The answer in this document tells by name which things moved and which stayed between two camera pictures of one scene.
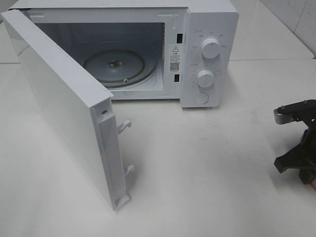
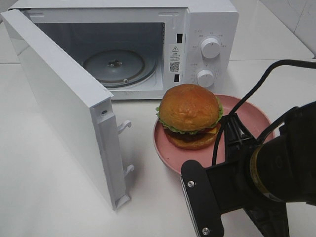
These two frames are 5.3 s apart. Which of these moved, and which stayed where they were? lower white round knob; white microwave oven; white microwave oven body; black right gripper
Moved: black right gripper
Stayed: white microwave oven; lower white round knob; white microwave oven body
